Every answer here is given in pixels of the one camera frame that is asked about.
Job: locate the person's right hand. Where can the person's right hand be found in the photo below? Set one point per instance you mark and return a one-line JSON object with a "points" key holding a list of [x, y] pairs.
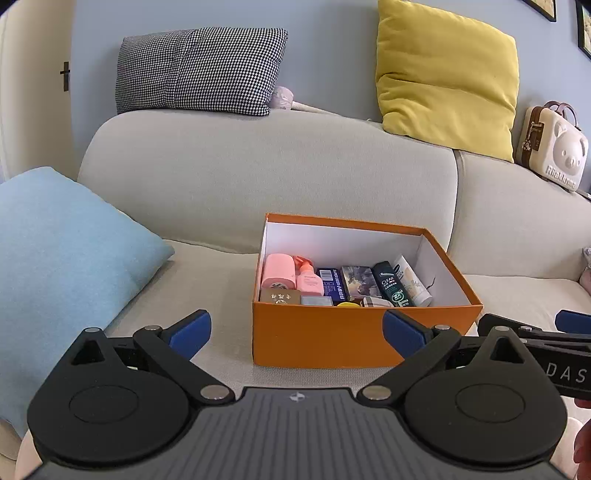
{"points": [[584, 443]]}

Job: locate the houndstooth pillow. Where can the houndstooth pillow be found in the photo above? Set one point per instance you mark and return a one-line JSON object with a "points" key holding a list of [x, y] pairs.
{"points": [[198, 69]]}

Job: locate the orange cardboard box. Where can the orange cardboard box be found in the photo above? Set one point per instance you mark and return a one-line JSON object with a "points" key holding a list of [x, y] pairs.
{"points": [[323, 337]]}

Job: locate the yellow round case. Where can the yellow round case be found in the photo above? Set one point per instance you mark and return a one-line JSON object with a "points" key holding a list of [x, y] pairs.
{"points": [[347, 304]]}

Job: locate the illustrated card box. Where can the illustrated card box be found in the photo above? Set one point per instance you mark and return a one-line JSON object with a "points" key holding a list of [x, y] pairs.
{"points": [[360, 281]]}

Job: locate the pink cylinder bottle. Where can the pink cylinder bottle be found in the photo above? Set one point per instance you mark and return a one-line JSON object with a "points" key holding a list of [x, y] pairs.
{"points": [[277, 272]]}

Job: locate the beige sofa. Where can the beige sofa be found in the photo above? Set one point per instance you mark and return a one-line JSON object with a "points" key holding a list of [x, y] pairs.
{"points": [[231, 184]]}

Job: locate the dark green shampoo bottle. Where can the dark green shampoo bottle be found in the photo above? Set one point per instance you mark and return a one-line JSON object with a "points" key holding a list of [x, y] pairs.
{"points": [[392, 286]]}

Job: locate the clear plastic cube box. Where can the clear plastic cube box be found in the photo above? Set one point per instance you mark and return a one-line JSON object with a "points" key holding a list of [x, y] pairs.
{"points": [[316, 301]]}

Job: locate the pink pump bottle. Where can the pink pump bottle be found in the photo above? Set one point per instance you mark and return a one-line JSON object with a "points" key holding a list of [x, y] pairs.
{"points": [[310, 282]]}

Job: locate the small gold box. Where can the small gold box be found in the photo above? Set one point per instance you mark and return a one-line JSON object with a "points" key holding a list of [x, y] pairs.
{"points": [[279, 296]]}

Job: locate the pale pink cloth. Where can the pale pink cloth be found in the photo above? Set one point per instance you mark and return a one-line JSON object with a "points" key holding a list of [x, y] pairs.
{"points": [[27, 457]]}

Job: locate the light blue pillow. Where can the light blue pillow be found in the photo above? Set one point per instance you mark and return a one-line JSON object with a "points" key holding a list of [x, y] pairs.
{"points": [[60, 258]]}

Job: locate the blue tin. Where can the blue tin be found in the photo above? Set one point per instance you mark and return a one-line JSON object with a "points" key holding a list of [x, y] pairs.
{"points": [[332, 281]]}

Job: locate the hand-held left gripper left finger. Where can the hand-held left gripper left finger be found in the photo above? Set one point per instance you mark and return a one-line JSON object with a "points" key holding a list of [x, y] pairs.
{"points": [[191, 333]]}

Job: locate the cream bear suitcase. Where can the cream bear suitcase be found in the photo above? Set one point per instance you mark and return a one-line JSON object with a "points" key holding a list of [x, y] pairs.
{"points": [[554, 152]]}

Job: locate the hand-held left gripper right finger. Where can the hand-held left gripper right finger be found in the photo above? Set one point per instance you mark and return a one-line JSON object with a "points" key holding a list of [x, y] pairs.
{"points": [[401, 333]]}

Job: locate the plaid small box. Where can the plaid small box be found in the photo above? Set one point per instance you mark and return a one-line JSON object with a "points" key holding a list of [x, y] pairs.
{"points": [[376, 302]]}

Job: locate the pink cushion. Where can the pink cushion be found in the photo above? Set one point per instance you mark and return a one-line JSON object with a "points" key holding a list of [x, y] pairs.
{"points": [[586, 279]]}

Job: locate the black picture frame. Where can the black picture frame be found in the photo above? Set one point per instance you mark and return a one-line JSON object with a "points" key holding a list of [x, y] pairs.
{"points": [[584, 27], [545, 8]]}

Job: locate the yellow pillow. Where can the yellow pillow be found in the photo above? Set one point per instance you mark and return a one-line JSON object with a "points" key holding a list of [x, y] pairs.
{"points": [[443, 78]]}

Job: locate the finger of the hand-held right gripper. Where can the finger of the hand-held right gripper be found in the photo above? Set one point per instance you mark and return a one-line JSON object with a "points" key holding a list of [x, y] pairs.
{"points": [[575, 321], [549, 339]]}

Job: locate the cream door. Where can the cream door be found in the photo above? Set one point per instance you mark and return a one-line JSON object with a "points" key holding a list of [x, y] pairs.
{"points": [[27, 92]]}

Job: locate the white lotion tube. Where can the white lotion tube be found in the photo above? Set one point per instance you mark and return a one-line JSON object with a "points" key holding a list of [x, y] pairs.
{"points": [[415, 286]]}

